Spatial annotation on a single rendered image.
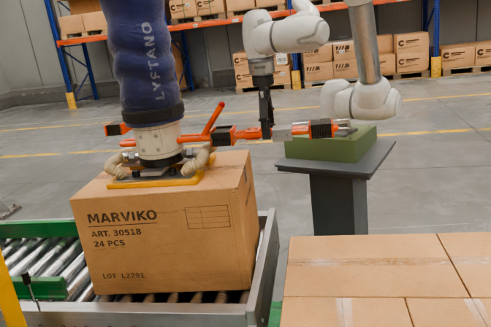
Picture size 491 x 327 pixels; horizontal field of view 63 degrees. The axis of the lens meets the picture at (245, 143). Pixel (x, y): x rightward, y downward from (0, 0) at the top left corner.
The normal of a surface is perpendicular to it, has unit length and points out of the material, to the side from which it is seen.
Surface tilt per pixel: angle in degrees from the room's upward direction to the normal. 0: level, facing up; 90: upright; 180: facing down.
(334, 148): 90
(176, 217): 90
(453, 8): 90
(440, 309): 0
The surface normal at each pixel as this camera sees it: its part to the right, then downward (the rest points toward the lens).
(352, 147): -0.52, 0.31
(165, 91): 0.62, -0.13
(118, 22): -0.37, 0.06
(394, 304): -0.12, -0.95
